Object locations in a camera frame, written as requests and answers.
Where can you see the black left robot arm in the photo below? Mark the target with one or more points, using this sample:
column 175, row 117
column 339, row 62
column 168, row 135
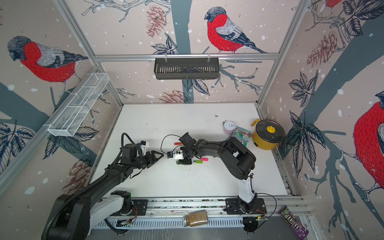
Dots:
column 70, row 217

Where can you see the glass jar with grains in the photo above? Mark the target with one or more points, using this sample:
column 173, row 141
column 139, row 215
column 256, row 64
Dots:
column 195, row 219

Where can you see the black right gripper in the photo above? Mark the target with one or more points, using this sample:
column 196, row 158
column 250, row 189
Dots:
column 184, row 161

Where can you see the green candy packet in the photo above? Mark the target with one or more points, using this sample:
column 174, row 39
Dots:
column 243, row 135

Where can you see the white wire shelf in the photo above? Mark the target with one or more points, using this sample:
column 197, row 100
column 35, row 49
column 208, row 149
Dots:
column 81, row 102

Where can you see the yellow toy pot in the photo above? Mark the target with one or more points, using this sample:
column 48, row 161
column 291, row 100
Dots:
column 268, row 134

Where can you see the purple candy bar pack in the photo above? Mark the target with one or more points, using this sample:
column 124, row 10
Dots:
column 300, row 231

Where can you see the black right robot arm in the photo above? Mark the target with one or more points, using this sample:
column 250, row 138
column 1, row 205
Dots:
column 239, row 161

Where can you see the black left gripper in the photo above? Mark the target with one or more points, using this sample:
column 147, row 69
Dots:
column 150, row 162

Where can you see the black wire basket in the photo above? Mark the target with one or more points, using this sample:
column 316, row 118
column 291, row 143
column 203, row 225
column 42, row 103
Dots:
column 187, row 69

